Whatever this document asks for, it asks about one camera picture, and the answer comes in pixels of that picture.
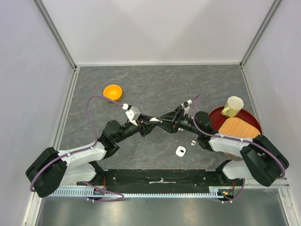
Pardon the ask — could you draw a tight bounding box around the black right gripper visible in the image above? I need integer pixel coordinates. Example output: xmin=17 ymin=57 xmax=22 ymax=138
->
xmin=156 ymin=105 xmax=201 ymax=135

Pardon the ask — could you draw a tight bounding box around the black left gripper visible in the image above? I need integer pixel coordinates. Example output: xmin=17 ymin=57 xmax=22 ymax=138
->
xmin=114 ymin=113 xmax=160 ymax=143

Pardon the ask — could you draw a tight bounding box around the white earbud charging case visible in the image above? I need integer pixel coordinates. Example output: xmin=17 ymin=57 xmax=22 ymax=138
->
xmin=149 ymin=117 xmax=162 ymax=123

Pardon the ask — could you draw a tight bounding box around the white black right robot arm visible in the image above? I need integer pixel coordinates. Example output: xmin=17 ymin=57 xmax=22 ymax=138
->
xmin=155 ymin=106 xmax=289 ymax=187

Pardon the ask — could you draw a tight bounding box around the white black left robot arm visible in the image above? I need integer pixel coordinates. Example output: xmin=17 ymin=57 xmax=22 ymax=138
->
xmin=25 ymin=114 xmax=163 ymax=198

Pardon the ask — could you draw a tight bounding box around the orange plastic bowl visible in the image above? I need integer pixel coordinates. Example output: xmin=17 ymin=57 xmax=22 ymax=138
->
xmin=103 ymin=84 xmax=123 ymax=101

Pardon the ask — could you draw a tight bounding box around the dark red round tray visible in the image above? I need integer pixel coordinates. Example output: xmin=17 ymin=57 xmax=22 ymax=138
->
xmin=209 ymin=106 xmax=262 ymax=158

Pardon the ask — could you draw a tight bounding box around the woven bamboo basket tray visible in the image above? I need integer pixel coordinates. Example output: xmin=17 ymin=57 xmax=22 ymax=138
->
xmin=218 ymin=117 xmax=261 ymax=138

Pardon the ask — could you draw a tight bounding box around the pale yellow mug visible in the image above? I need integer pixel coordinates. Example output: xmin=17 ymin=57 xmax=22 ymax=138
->
xmin=221 ymin=96 xmax=244 ymax=117

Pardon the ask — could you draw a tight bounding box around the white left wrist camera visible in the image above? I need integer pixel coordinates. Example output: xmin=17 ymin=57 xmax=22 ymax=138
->
xmin=126 ymin=106 xmax=141 ymax=126

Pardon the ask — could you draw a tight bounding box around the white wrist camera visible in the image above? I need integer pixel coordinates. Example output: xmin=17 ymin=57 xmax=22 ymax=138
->
xmin=181 ymin=99 xmax=193 ymax=115
xmin=126 ymin=106 xmax=141 ymax=126

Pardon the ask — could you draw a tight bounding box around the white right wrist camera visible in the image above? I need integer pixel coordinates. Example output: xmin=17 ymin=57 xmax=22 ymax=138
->
xmin=181 ymin=99 xmax=193 ymax=115

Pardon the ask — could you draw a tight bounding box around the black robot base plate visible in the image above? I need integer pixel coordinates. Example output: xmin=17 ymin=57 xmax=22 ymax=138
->
xmin=90 ymin=169 xmax=243 ymax=194

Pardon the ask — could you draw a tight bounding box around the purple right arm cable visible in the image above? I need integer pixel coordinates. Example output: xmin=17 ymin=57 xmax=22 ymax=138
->
xmin=188 ymin=93 xmax=287 ymax=204

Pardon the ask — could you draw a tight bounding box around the light blue cable duct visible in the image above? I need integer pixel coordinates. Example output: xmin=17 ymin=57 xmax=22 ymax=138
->
xmin=50 ymin=187 xmax=223 ymax=198

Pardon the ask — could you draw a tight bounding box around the aluminium frame rail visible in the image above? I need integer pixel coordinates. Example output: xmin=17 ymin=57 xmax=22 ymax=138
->
xmin=33 ymin=0 xmax=77 ymax=71

